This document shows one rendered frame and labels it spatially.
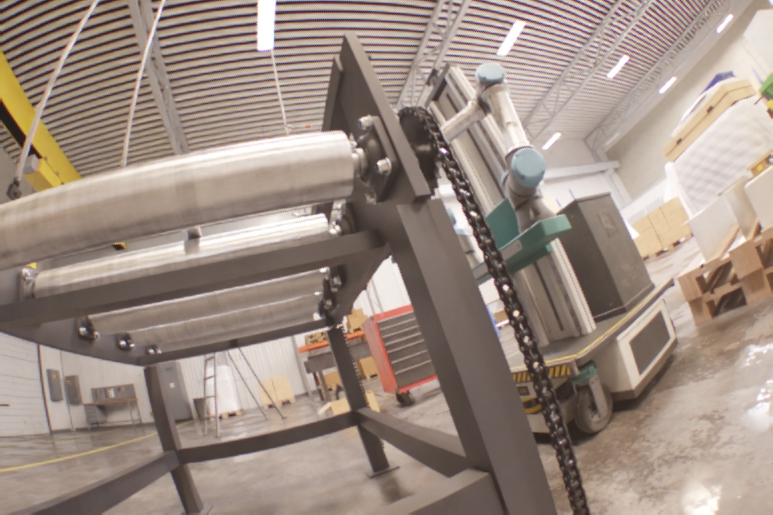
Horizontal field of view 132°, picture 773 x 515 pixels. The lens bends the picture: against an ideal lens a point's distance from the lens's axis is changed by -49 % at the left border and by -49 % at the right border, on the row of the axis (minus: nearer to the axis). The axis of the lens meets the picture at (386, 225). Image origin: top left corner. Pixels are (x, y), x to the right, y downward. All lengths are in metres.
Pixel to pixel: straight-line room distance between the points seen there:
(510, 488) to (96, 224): 0.69
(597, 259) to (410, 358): 2.19
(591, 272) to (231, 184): 1.35
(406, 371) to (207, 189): 2.88
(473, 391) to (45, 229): 0.66
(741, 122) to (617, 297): 2.31
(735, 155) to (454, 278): 3.18
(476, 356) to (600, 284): 1.09
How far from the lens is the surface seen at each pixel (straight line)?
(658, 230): 8.83
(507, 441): 0.49
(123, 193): 0.53
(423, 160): 0.57
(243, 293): 1.03
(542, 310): 1.58
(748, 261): 1.83
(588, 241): 1.47
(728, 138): 3.44
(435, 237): 0.48
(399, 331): 3.20
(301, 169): 0.49
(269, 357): 11.10
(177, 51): 9.46
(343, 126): 0.96
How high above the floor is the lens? 0.55
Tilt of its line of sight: 21 degrees up
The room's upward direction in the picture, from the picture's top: 20 degrees counter-clockwise
